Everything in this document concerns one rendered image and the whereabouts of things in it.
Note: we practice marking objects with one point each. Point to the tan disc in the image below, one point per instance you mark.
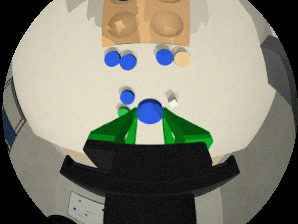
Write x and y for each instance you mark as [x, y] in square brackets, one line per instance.
[181, 59]

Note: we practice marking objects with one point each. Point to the tan tray with round pockets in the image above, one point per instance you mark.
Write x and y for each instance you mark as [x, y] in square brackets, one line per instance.
[146, 21]

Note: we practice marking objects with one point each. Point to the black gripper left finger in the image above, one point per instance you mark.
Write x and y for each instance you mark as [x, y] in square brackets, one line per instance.
[116, 130]

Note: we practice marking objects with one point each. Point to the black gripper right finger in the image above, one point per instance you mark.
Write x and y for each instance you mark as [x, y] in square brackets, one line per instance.
[183, 130]

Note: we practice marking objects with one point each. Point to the green disc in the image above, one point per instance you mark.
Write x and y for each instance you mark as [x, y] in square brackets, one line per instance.
[123, 110]

